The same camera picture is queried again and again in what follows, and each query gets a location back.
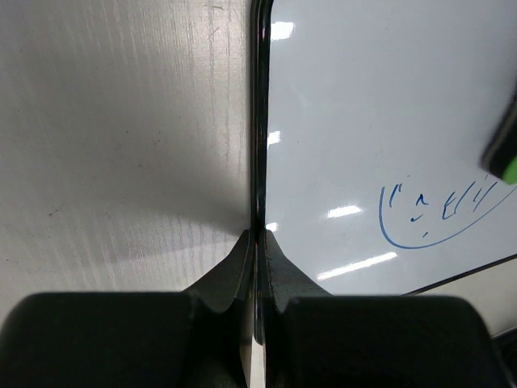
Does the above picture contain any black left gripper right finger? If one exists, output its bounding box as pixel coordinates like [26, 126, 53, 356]
[258, 230, 516, 387]

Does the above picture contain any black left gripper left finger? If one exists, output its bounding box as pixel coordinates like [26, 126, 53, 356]
[1, 230, 254, 387]

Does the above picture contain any small black-framed whiteboard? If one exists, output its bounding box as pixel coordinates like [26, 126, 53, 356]
[250, 1, 516, 335]

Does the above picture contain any green bone-shaped eraser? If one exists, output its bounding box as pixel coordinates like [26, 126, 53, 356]
[481, 86, 517, 185]

